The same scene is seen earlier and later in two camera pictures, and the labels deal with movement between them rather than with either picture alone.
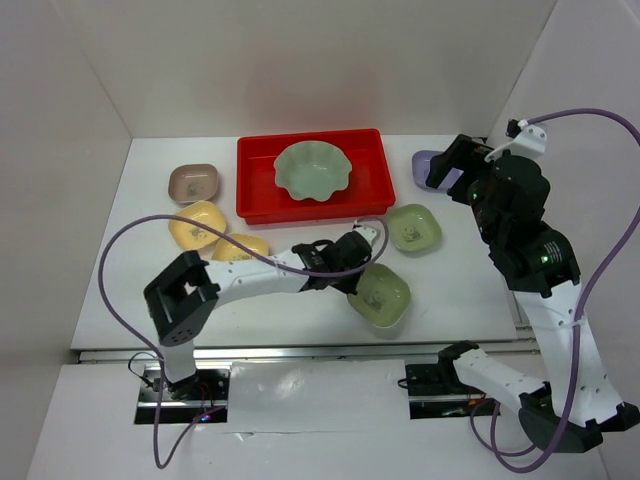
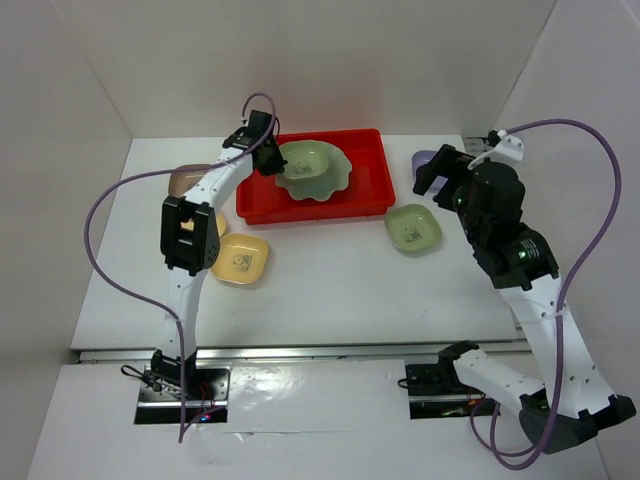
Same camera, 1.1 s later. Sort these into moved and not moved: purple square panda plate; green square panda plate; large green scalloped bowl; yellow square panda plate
Moved: green square panda plate
Not moved: yellow square panda plate; large green scalloped bowl; purple square panda plate
